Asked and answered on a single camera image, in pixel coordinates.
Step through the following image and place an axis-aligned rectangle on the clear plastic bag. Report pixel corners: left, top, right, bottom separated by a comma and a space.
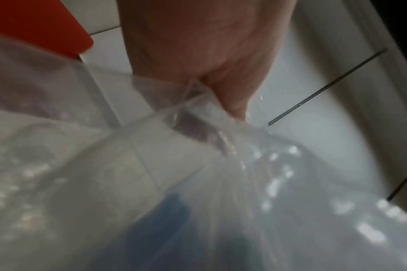
0, 31, 407, 271

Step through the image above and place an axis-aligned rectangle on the small bunch of blue straws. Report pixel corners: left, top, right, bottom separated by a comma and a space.
99, 194, 258, 271

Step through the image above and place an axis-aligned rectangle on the person's left hand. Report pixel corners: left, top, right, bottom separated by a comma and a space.
117, 0, 298, 121

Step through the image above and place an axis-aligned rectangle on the red sofa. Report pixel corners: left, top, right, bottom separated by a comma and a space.
0, 0, 95, 60

